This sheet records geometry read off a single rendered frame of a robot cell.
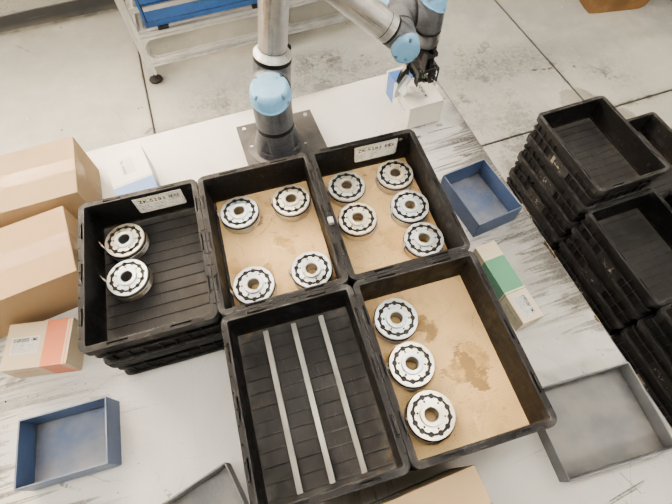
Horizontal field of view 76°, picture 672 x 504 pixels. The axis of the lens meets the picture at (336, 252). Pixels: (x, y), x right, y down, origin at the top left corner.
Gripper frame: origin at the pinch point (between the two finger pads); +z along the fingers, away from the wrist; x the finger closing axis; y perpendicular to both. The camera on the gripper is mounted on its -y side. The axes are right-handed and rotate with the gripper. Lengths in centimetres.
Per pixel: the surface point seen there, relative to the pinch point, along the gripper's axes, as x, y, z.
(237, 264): -72, 48, -6
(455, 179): -0.8, 35.8, 5.0
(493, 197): 8.1, 45.1, 6.7
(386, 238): -33, 54, -6
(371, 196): -31, 40, -6
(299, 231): -54, 44, -6
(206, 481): -92, 93, 7
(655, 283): 64, 81, 39
